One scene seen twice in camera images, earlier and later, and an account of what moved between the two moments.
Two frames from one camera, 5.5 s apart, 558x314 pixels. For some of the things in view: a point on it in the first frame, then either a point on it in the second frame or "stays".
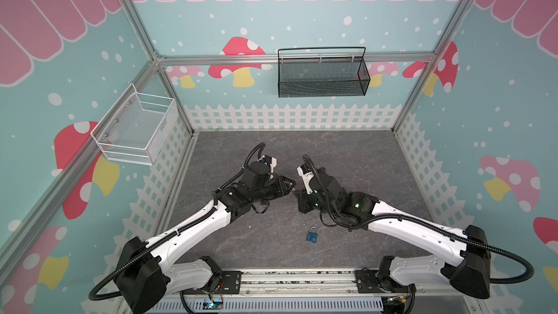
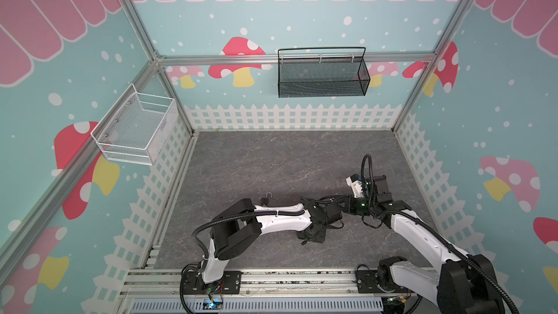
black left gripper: [282, 187] -> [319, 239]
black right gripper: [309, 194] -> [379, 184]
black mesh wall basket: [322, 76] stays
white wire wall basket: [138, 128] stays
